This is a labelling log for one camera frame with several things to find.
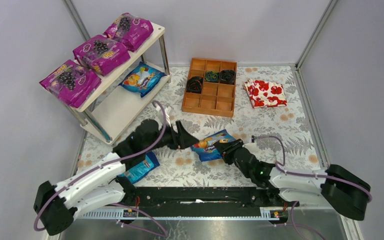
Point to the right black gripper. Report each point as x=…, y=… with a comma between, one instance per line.
x=231, y=151

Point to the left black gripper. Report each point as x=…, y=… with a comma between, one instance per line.
x=178, y=138

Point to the blue candy bag underneath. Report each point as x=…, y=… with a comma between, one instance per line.
x=205, y=148

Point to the teal blue snack bag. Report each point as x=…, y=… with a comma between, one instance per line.
x=141, y=170

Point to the blue fruit candy bag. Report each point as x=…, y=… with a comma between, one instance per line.
x=142, y=79

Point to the purple grape candy bag front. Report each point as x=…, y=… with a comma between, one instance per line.
x=101, y=54

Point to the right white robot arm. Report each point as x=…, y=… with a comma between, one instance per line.
x=334, y=186

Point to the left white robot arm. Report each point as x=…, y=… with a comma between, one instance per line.
x=58, y=205

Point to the purple grape candy bag stack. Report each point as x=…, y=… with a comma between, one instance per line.
x=71, y=83

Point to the floral table mat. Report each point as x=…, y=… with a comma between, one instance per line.
x=284, y=130

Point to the orange wooden compartment tray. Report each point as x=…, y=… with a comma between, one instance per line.
x=216, y=99

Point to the black rolled item left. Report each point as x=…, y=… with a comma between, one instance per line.
x=194, y=85

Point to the black rolled item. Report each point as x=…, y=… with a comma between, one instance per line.
x=194, y=85
x=227, y=76

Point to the dark green rolled item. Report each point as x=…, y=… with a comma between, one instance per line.
x=212, y=76

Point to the red floral folded cloth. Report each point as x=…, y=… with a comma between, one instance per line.
x=262, y=93

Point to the black rolled item right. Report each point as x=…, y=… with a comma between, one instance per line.
x=227, y=76

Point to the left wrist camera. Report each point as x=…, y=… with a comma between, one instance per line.
x=166, y=115

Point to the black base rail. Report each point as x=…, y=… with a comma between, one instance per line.
x=199, y=202

